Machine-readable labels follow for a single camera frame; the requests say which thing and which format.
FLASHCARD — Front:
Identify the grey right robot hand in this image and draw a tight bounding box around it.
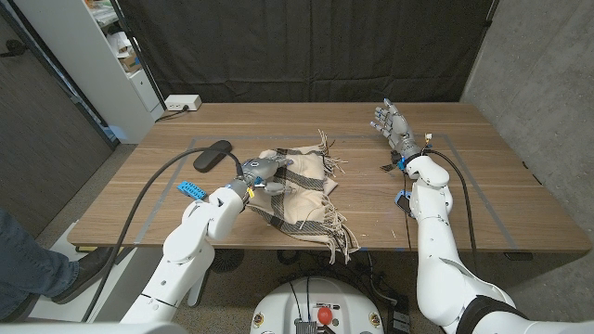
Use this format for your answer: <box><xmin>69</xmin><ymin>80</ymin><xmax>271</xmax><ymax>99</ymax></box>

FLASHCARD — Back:
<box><xmin>369</xmin><ymin>97</ymin><xmax>422</xmax><ymax>161</ymax></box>

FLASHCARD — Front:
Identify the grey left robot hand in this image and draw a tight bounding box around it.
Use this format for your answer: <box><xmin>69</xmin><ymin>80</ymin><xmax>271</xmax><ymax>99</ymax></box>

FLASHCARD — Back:
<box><xmin>226</xmin><ymin>155</ymin><xmax>296</xmax><ymax>200</ymax></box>

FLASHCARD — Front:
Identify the cream plaid fringed scarf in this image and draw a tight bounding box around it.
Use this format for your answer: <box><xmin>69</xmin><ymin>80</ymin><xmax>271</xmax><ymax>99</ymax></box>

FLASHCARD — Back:
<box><xmin>239</xmin><ymin>129</ymin><xmax>361</xmax><ymax>265</ymax></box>

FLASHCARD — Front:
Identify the black glasses case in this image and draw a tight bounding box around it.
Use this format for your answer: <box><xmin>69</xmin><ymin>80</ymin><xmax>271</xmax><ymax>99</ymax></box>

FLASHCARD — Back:
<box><xmin>192</xmin><ymin>139</ymin><xmax>233</xmax><ymax>173</ymax></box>

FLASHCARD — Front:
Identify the blue lego brick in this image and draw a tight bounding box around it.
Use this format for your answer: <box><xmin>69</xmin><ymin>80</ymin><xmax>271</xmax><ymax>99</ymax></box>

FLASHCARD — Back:
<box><xmin>176</xmin><ymin>180</ymin><xmax>209</xmax><ymax>201</ymax></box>

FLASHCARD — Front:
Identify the round black floor grille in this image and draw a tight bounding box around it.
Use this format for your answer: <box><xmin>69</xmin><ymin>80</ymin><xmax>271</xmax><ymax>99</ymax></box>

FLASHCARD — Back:
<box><xmin>211</xmin><ymin>249</ymin><xmax>246</xmax><ymax>274</ymax></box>

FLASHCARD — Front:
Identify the white power outlet box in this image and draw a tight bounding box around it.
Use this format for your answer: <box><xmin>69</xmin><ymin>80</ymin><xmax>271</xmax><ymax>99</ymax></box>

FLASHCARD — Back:
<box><xmin>164</xmin><ymin>94</ymin><xmax>203</xmax><ymax>112</ymax></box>

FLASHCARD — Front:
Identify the black backdrop curtain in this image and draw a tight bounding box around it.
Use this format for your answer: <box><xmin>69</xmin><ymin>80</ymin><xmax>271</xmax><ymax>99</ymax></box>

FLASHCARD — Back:
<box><xmin>113</xmin><ymin>0</ymin><xmax>500</xmax><ymax>104</ymax></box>

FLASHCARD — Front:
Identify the white table leg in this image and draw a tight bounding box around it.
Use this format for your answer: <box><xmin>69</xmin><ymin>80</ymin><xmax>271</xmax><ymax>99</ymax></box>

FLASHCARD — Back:
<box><xmin>187</xmin><ymin>266</ymin><xmax>210</xmax><ymax>308</ymax></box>

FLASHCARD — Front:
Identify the white robot torso base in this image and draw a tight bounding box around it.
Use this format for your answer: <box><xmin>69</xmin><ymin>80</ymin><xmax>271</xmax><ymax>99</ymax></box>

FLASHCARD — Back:
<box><xmin>249</xmin><ymin>276</ymin><xmax>385</xmax><ymax>334</ymax></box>

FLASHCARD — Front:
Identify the cardboard box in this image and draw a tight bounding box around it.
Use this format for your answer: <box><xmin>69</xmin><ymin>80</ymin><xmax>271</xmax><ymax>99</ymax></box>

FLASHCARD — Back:
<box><xmin>118</xmin><ymin>50</ymin><xmax>143</xmax><ymax>73</ymax></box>

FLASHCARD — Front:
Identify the black backdrop stand pole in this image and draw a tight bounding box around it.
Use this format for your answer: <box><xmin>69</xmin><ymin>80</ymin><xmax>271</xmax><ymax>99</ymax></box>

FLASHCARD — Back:
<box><xmin>109</xmin><ymin>0</ymin><xmax>168</xmax><ymax>111</ymax></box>

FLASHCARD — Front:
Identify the black floor power strip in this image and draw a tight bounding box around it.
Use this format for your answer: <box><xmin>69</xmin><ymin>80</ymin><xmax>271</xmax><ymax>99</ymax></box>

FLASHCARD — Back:
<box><xmin>387</xmin><ymin>296</ymin><xmax>412</xmax><ymax>334</ymax></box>

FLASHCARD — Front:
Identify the person's dark shoe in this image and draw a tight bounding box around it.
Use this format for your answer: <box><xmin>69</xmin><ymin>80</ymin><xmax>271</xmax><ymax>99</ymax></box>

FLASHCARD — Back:
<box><xmin>50</xmin><ymin>246</ymin><xmax>117</xmax><ymax>305</ymax></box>

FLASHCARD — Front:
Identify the white shelf cabinet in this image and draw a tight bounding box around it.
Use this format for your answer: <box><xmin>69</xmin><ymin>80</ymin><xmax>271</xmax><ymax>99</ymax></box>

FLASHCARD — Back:
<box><xmin>13</xmin><ymin>0</ymin><xmax>166</xmax><ymax>145</ymax></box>

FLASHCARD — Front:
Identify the white floor board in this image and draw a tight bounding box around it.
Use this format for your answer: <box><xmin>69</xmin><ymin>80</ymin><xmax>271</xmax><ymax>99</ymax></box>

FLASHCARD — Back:
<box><xmin>27</xmin><ymin>222</ymin><xmax>140</xmax><ymax>324</ymax></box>

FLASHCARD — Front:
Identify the person's leg in jeans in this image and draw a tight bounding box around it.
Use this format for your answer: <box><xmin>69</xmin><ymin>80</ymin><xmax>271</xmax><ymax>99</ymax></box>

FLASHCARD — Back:
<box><xmin>0</xmin><ymin>208</ymin><xmax>80</xmax><ymax>321</ymax></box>

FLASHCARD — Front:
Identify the small blue camera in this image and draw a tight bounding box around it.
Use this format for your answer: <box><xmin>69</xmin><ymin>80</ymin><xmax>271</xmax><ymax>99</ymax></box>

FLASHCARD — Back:
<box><xmin>394</xmin><ymin>189</ymin><xmax>413</xmax><ymax>215</ymax></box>

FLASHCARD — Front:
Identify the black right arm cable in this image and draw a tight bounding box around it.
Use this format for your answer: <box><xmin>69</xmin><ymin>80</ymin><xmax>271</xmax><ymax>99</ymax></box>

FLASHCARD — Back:
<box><xmin>420</xmin><ymin>148</ymin><xmax>479</xmax><ymax>275</ymax></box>

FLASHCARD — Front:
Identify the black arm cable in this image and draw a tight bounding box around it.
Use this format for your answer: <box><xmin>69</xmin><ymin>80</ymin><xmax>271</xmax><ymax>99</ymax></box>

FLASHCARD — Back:
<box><xmin>81</xmin><ymin>147</ymin><xmax>246</xmax><ymax>323</ymax></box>
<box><xmin>420</xmin><ymin>148</ymin><xmax>479</xmax><ymax>275</ymax></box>

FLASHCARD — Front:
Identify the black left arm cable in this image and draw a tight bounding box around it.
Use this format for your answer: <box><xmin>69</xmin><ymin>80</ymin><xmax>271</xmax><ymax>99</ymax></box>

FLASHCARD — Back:
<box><xmin>81</xmin><ymin>147</ymin><xmax>246</xmax><ymax>323</ymax></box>

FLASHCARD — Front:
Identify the black door handle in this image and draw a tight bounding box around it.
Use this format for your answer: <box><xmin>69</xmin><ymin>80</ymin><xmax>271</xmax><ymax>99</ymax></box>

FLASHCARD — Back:
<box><xmin>0</xmin><ymin>39</ymin><xmax>29</xmax><ymax>59</ymax></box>

